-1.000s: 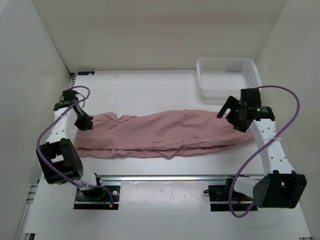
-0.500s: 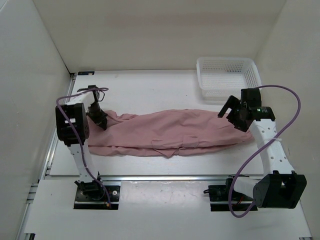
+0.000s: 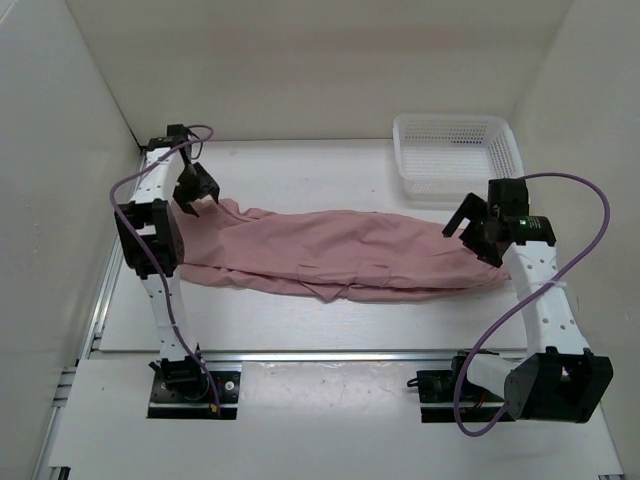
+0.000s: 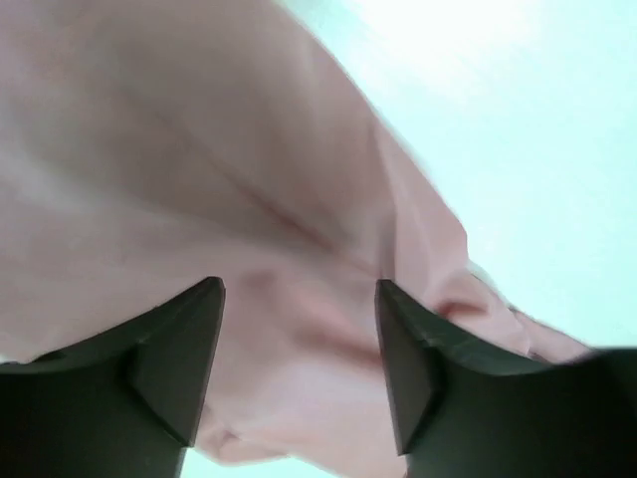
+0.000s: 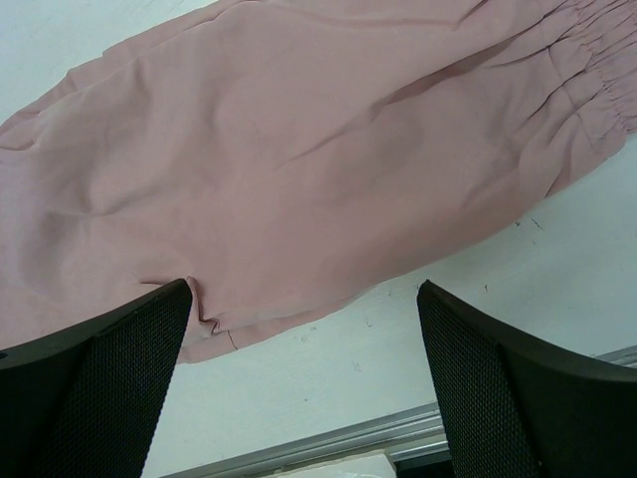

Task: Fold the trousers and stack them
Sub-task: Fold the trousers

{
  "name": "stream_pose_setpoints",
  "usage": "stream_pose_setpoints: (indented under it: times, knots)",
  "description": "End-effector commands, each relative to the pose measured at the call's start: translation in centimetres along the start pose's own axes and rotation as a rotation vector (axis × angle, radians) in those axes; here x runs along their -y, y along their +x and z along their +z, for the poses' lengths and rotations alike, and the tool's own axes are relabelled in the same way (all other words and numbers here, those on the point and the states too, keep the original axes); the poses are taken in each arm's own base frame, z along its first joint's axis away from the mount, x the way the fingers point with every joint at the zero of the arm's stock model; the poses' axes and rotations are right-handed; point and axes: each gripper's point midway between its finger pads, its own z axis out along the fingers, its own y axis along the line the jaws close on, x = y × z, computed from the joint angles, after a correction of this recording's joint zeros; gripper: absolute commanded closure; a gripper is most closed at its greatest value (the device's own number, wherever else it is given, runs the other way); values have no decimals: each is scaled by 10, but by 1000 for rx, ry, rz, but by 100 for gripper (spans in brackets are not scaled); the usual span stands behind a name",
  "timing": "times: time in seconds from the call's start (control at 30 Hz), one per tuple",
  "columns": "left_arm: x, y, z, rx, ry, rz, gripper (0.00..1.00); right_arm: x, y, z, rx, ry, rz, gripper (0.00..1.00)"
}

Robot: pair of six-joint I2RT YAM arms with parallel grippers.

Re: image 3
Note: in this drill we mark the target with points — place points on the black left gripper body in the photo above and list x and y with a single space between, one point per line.
193 183

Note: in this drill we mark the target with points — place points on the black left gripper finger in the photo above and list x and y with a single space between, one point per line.
214 191
189 207

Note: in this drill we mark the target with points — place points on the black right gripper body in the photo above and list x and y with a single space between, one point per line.
475 237

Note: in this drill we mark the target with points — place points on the pink trousers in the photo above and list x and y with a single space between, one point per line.
330 255

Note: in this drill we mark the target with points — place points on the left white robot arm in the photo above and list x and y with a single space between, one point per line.
153 248

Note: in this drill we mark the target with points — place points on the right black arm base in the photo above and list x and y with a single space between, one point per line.
435 389

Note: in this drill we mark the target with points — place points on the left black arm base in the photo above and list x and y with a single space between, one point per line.
196 401

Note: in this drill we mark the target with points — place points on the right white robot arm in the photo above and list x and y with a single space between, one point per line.
560 378

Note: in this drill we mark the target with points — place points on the white plastic basket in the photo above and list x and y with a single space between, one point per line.
442 157

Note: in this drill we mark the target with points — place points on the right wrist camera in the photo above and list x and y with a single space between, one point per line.
507 198

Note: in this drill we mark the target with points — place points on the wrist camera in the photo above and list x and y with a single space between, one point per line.
177 134
507 198

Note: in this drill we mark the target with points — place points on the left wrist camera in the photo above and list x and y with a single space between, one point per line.
177 134

